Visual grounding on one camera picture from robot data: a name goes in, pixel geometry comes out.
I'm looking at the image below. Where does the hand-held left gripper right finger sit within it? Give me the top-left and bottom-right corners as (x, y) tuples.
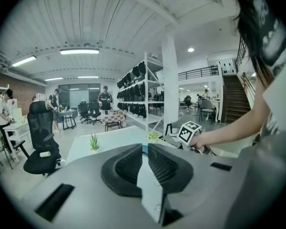
(147, 143), (194, 195)

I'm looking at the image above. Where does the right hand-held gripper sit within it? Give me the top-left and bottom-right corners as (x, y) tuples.
(177, 120), (216, 156)

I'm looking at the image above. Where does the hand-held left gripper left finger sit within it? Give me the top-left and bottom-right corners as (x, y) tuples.
(101, 143), (143, 198)

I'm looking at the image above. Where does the white sheet of paper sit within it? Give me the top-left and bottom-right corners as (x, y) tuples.
(136, 160), (168, 224)

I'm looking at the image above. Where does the person's right forearm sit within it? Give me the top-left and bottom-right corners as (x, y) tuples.
(204, 99), (270, 148)

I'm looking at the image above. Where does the person's right hand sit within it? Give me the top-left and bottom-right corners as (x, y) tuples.
(192, 132), (207, 150)

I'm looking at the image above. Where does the black stand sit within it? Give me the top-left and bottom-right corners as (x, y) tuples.
(165, 123), (182, 138)

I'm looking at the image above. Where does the yellow-green small plant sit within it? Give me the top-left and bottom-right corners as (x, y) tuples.
(146, 131), (160, 142)

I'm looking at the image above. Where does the grey upholstered chair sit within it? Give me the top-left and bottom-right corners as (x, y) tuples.
(198, 99), (217, 124)

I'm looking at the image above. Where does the green aloe plant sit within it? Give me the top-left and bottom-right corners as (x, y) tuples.
(89, 133), (101, 152)

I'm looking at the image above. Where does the white square pillar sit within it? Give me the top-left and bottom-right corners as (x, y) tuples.
(161, 35), (180, 136)

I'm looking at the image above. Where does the white metal shelving rack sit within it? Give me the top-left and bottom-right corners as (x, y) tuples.
(116, 52), (165, 131)

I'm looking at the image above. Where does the checkered tablecloth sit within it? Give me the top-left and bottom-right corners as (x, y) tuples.
(101, 113), (127, 127)

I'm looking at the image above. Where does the dark wooden staircase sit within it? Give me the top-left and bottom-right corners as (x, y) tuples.
(222, 74), (253, 124)

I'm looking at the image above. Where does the black balcony railing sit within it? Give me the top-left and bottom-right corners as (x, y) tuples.
(177, 65), (220, 81)

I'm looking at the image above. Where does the row of black bags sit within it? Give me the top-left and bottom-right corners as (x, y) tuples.
(116, 61), (148, 119)

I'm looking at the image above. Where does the black mesh office chair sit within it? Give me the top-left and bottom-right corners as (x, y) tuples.
(23, 100), (62, 177)

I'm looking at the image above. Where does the white side desk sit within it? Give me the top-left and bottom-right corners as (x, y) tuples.
(2, 119), (34, 164)

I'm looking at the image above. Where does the person's printed t-shirt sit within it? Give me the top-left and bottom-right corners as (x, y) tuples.
(238, 0), (286, 152)

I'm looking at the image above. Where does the long ceiling lamp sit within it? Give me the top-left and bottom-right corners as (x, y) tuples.
(11, 55), (38, 68)
(59, 48), (100, 56)

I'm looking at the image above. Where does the black frame table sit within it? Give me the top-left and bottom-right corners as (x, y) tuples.
(58, 109), (78, 131)

